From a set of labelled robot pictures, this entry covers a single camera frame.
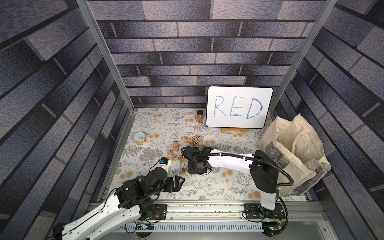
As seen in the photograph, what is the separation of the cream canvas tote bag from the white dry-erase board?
15cm

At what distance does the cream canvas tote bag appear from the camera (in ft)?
2.05

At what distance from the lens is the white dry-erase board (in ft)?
3.05
